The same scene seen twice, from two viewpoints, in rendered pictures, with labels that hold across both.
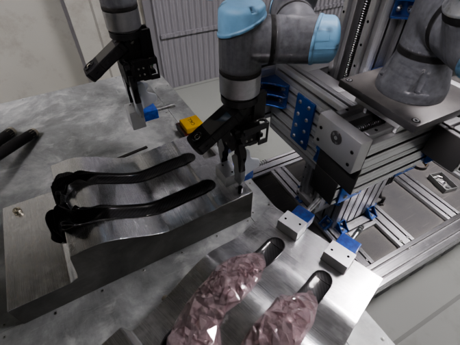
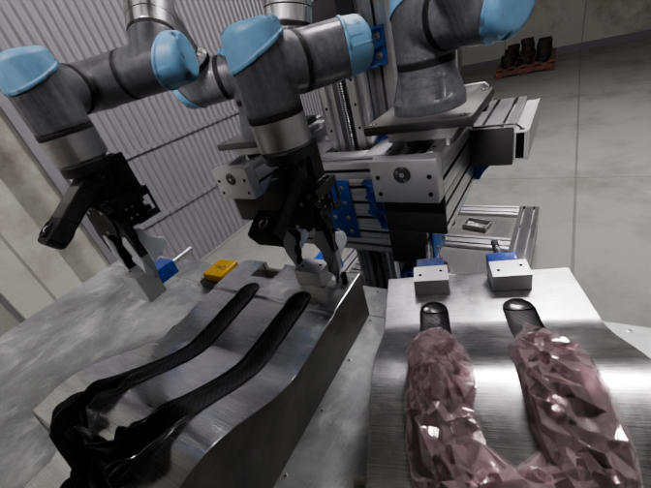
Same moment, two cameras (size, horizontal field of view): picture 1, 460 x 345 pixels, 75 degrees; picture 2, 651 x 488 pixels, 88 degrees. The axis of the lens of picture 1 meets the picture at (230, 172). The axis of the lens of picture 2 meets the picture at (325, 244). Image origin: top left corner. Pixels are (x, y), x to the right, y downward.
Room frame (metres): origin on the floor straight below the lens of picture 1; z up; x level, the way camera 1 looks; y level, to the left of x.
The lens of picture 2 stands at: (0.06, 0.15, 1.21)
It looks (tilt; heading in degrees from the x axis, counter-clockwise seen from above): 30 degrees down; 338
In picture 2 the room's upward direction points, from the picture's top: 16 degrees counter-clockwise
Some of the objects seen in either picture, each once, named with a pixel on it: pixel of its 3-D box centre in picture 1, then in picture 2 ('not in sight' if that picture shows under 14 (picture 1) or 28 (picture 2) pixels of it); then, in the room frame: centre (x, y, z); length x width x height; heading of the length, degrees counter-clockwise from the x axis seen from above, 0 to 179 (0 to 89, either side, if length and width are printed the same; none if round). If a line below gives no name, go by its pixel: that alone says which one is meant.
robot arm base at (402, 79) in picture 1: (418, 68); (427, 82); (0.64, -0.42, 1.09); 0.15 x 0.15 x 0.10
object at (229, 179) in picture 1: (244, 170); (329, 261); (0.52, -0.04, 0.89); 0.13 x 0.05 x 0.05; 119
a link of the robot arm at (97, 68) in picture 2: not in sight; (99, 83); (0.77, 0.16, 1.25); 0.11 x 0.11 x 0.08; 55
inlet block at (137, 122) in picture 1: (152, 111); (165, 267); (0.71, 0.21, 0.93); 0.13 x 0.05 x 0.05; 120
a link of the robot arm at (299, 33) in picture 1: (300, 35); (323, 54); (0.52, -0.12, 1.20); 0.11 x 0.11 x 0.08; 0
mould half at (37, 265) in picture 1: (128, 202); (200, 389); (0.44, 0.23, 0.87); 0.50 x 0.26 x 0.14; 120
